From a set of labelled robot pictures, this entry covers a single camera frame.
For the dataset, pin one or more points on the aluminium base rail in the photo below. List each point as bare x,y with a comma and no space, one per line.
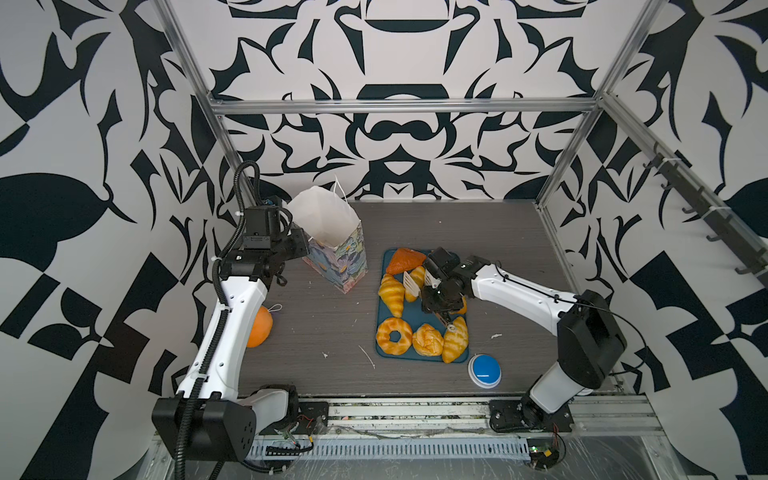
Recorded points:
452,428

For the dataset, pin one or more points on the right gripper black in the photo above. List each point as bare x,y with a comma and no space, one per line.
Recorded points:
427,303

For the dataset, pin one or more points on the long braided bread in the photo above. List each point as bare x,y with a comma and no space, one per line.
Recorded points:
463,309

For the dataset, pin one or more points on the large croissant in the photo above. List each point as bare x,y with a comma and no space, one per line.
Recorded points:
392,293

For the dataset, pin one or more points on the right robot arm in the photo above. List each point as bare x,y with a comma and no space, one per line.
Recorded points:
589,339

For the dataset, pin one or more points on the orange fake fruit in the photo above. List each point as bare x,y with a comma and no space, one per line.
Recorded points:
261,328

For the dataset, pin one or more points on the metal tongs white tips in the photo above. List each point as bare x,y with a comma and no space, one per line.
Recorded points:
446,321

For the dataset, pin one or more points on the blue push button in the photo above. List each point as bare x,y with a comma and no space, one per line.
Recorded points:
484,371

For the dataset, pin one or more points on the donut bread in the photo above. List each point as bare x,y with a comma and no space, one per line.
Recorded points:
394,336

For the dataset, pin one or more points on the small croissant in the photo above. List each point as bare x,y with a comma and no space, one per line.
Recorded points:
413,282

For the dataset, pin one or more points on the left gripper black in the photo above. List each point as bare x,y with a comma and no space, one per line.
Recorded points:
295,234

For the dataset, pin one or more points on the wall hook rack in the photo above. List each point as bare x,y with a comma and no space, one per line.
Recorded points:
704,204

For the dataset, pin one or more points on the floral paper bag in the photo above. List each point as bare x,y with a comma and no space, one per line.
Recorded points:
336,240

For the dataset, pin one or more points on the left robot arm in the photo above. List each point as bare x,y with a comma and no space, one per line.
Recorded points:
206,420

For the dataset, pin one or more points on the croissant bottom right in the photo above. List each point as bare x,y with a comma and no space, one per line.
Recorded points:
456,340

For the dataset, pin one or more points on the teal tray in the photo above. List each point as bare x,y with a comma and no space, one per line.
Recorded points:
413,315

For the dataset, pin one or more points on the orange triangular bread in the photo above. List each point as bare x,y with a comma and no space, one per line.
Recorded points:
405,259

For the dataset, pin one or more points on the round bun bread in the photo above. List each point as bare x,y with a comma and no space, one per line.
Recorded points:
427,341

